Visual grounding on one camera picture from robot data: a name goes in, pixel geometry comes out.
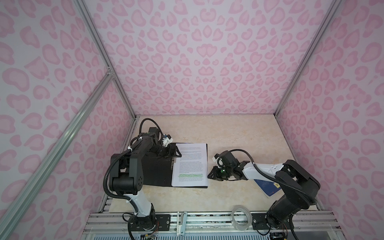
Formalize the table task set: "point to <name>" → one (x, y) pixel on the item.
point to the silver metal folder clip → (172, 163)
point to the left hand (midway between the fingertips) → (175, 155)
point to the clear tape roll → (240, 227)
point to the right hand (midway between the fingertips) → (208, 176)
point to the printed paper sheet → (191, 169)
